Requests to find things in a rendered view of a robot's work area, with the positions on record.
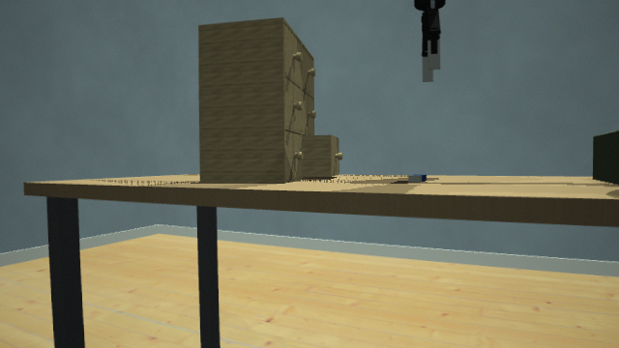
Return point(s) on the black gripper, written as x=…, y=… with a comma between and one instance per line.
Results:
x=430, y=19

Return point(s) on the blue and white eraser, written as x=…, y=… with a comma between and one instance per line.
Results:
x=417, y=178

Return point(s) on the dark brown wooden chest of drawers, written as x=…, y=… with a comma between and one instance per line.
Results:
x=242, y=101

